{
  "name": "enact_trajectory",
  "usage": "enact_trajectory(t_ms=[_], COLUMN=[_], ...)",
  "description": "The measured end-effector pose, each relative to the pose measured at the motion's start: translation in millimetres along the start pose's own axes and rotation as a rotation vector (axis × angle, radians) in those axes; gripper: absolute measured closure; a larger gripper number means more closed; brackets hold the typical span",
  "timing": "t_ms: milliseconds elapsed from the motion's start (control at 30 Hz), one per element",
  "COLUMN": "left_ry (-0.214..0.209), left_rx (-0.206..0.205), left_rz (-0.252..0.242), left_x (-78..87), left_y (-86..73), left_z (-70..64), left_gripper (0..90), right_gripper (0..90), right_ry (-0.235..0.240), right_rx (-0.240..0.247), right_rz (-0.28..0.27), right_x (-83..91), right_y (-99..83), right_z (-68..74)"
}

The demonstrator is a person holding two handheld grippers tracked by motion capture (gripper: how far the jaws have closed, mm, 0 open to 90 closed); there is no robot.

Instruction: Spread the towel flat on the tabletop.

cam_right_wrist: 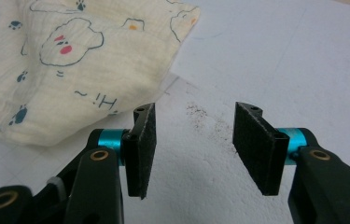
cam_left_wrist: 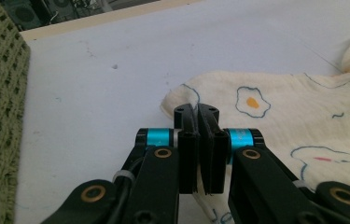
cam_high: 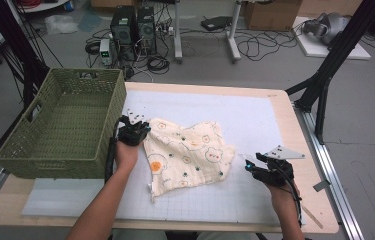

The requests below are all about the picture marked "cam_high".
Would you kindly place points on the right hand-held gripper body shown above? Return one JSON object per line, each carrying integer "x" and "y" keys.
{"x": 275, "y": 173}

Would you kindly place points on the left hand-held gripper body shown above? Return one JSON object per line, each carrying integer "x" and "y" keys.
{"x": 130, "y": 133}

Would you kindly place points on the cream patterned cloth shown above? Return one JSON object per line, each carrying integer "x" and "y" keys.
{"x": 188, "y": 156}

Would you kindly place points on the green woven basket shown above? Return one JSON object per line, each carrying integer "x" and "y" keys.
{"x": 75, "y": 110}

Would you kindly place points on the person's left hand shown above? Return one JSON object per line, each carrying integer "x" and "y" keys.
{"x": 126, "y": 156}

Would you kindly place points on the person's right hand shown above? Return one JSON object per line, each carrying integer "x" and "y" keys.
{"x": 281, "y": 198}

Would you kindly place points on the white foam mat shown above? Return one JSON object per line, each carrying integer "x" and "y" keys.
{"x": 241, "y": 113}

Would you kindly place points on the flat wooden stick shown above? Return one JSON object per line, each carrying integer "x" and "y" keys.
{"x": 312, "y": 216}

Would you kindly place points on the grey bench power supply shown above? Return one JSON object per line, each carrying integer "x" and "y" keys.
{"x": 105, "y": 51}

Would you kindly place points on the narrow black computer tower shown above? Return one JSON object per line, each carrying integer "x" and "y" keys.
{"x": 146, "y": 30}

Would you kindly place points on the wide black computer tower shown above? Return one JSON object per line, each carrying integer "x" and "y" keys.
{"x": 123, "y": 31}

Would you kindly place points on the white power strip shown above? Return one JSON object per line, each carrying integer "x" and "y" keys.
{"x": 165, "y": 30}

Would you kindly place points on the white desk leg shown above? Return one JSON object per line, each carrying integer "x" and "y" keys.
{"x": 233, "y": 36}
{"x": 177, "y": 33}

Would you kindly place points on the person's grey trousers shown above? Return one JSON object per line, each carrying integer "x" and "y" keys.
{"x": 141, "y": 236}

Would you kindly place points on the white floor board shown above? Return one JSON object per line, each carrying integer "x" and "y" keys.
{"x": 311, "y": 46}

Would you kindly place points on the flat black device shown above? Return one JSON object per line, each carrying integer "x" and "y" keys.
{"x": 215, "y": 22}

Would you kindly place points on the clear plastic bag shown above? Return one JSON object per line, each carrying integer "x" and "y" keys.
{"x": 61, "y": 24}

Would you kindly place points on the large cardboard box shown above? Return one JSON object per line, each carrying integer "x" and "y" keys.
{"x": 271, "y": 15}

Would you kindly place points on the grey headset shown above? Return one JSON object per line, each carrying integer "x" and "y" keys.
{"x": 328, "y": 26}

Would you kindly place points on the small grey metal bracket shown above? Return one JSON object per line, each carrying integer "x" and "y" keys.
{"x": 321, "y": 186}

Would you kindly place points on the long aluminium rail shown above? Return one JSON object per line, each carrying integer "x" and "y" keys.
{"x": 331, "y": 173}

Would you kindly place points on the black metal stand frame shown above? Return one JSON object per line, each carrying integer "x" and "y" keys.
{"x": 338, "y": 50}

